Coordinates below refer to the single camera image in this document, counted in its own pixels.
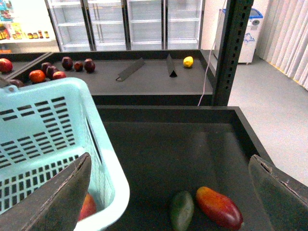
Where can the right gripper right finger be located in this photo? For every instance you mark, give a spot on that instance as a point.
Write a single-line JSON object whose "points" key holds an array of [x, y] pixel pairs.
{"points": [[284, 199]]}

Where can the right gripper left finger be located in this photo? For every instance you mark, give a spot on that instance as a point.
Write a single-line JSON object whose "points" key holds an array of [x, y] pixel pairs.
{"points": [[54, 206]]}

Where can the light blue plastic basket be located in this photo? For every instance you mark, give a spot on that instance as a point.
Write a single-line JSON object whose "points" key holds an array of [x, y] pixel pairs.
{"points": [[43, 129]]}

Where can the dark red apple front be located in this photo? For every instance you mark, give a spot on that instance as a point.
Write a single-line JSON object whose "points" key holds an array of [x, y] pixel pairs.
{"points": [[17, 83]]}

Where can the small dark red apple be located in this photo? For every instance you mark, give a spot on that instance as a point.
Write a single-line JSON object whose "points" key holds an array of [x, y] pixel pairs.
{"points": [[78, 66]]}

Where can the dark red apple back right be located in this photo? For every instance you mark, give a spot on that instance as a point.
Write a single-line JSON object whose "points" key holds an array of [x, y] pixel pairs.
{"points": [[89, 65]]}

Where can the dark red apple back left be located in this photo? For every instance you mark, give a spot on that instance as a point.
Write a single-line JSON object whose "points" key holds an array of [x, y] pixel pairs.
{"points": [[67, 63]]}

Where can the red orange mango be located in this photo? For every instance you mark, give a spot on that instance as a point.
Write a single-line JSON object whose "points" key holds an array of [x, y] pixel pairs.
{"points": [[219, 208]]}

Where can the black lower display tray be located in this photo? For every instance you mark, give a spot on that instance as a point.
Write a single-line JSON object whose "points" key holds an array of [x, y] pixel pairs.
{"points": [[167, 149]]}

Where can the black display tray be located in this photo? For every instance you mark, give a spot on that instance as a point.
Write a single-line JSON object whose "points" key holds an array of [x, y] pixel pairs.
{"points": [[167, 149], [22, 60], [150, 85]]}

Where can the black left display tray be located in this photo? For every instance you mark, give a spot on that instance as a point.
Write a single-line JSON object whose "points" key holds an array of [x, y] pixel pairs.
{"points": [[22, 60]]}

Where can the black flat divider strip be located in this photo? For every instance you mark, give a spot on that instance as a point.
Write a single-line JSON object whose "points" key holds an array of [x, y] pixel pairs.
{"points": [[122, 76]]}

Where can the white curtain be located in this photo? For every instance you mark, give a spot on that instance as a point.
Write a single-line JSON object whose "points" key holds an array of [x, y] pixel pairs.
{"points": [[283, 40]]}

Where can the white chest freezer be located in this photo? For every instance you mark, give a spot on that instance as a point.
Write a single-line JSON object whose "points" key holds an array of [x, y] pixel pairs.
{"points": [[250, 37]]}

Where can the black upper display tray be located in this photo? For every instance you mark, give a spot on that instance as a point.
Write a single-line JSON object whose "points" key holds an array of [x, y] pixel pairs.
{"points": [[150, 85]]}

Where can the yellow lemon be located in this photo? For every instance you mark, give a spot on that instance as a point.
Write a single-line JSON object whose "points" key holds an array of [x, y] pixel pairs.
{"points": [[188, 62]]}

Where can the black triangular divider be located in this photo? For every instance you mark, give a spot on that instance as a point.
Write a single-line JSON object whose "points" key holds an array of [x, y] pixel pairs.
{"points": [[170, 66]]}

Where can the shelf with jars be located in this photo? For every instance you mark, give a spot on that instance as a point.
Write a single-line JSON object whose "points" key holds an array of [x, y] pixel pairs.
{"points": [[25, 27]]}

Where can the glass door refrigerators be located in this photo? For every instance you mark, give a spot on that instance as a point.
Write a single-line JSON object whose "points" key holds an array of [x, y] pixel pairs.
{"points": [[118, 25]]}

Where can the black shelf upright post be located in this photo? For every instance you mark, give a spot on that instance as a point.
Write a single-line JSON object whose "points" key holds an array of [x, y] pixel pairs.
{"points": [[234, 26]]}

